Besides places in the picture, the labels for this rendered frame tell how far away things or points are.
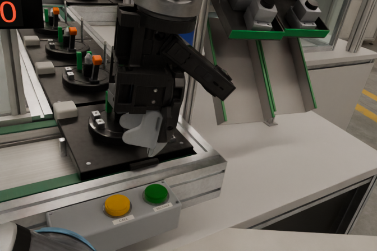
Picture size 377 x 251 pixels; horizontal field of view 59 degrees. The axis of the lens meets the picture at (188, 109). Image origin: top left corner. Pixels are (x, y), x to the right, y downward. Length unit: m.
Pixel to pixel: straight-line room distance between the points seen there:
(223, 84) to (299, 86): 0.55
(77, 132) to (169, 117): 0.37
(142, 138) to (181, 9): 0.18
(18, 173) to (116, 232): 0.26
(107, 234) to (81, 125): 0.29
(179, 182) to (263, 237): 0.20
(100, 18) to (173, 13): 1.57
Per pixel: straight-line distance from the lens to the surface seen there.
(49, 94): 0.90
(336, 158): 1.05
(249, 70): 0.86
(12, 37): 0.77
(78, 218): 0.57
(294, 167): 0.94
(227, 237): 0.70
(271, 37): 0.76
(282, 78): 0.93
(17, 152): 0.80
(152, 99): 0.40
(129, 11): 0.39
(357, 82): 2.35
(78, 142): 0.71
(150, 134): 0.44
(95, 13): 1.89
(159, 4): 0.35
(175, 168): 0.68
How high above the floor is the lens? 1.37
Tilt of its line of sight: 28 degrees down
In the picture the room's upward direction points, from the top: 8 degrees clockwise
